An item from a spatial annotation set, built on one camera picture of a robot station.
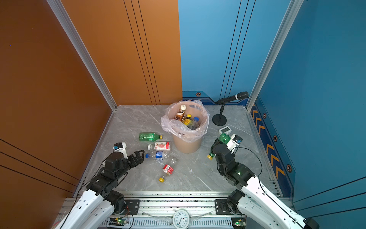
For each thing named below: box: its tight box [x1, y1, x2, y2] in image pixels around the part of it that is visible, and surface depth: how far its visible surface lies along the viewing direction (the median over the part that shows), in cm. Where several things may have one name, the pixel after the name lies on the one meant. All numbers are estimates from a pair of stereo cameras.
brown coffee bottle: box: [174, 104, 187, 122], surface depth 83 cm
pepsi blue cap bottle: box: [191, 116, 200, 131], surface depth 88 cm
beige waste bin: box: [167, 100, 209, 154], surface depth 82 cm
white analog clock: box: [172, 208, 190, 229], surface depth 68 cm
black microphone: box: [214, 91, 250, 105], surface depth 89 cm
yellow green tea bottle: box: [183, 114, 193, 127], surface depth 91 cm
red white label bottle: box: [147, 141, 171, 151], surface depth 93 cm
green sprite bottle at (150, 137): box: [138, 132, 164, 142], surface depth 98 cm
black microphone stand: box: [212, 104, 227, 126], surface depth 111 cm
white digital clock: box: [218, 125, 233, 136], surface depth 104 cm
